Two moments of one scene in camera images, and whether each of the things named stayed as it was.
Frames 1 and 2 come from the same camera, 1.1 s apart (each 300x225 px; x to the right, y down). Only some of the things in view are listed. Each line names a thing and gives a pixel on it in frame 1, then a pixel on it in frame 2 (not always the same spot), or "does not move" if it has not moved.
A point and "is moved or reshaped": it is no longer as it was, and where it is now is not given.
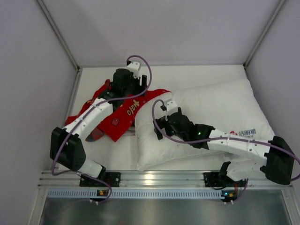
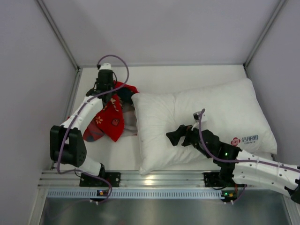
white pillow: (232, 106) is moved or reshaped
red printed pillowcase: (117, 123) is moved or reshaped
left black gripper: (142, 82) → (104, 87)
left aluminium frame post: (58, 33) does not move
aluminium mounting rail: (59, 178) does not move
